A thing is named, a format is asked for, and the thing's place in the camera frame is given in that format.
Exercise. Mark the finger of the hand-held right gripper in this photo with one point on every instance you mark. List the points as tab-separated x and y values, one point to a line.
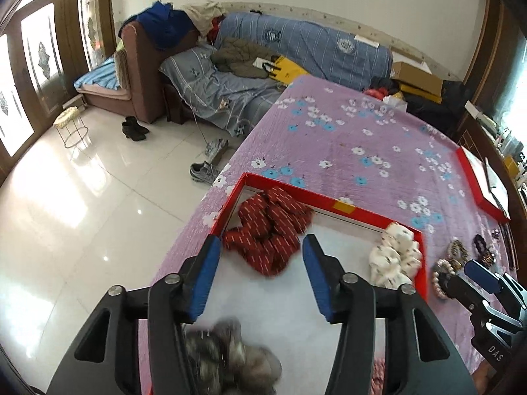
479	275
461	290

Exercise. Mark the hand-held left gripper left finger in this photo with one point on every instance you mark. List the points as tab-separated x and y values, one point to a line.
206	279

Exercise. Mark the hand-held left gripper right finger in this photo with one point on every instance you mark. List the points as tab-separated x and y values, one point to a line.
319	279

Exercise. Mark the red jewelry box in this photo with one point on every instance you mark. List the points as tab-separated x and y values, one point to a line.
263	317

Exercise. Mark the grey fuzzy scrunchie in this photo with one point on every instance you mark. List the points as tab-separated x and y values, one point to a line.
238	358

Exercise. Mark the leopard print claw clip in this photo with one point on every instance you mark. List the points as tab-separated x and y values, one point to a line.
483	251

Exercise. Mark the long black hair clip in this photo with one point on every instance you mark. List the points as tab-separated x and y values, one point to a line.
511	247

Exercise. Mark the small dark hairpin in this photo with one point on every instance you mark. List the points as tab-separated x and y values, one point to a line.
496	233

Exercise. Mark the red dotted scrunchie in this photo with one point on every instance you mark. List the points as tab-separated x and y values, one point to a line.
263	230

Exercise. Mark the white dotted scrunchie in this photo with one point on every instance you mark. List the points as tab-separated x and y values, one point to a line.
395	255

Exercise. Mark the white cardboard insert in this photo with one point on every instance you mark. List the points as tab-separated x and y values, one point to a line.
496	185

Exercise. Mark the red box lid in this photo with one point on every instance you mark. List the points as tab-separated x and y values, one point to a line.
473	181

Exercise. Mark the grey sneaker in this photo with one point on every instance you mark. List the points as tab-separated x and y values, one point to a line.
204	173
216	150

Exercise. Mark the purple floral blanket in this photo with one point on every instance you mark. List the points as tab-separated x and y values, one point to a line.
350	164

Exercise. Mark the wooden side cabinet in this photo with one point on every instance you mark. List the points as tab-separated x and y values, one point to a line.
477	140

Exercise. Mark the black bag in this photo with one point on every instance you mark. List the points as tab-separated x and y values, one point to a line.
440	111

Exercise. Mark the yellow flat box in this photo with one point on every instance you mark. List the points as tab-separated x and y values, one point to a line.
420	92

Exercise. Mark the white plastic bag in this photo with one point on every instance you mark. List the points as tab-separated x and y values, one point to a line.
393	101

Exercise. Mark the red clothing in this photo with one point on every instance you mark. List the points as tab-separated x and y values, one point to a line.
378	90

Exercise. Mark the brown cardboard box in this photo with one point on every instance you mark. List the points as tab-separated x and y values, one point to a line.
416	76

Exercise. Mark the yellow paper bag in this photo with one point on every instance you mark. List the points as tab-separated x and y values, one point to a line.
288	70

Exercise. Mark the brown armchair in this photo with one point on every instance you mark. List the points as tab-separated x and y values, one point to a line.
144	74

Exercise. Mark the light blue cushion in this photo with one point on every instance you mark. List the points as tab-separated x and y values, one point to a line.
101	80

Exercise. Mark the olive green jacket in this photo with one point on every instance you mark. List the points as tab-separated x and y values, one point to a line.
243	55

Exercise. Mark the sofa with blue cover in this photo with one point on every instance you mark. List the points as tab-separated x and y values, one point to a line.
313	45

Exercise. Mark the flat white box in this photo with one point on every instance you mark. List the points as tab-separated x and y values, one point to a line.
365	41

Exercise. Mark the blue jacket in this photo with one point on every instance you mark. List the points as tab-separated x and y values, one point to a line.
164	24

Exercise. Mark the beige clothing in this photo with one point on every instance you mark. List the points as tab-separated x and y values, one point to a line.
201	16

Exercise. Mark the wooden glass door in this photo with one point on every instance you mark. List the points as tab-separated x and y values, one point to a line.
66	28

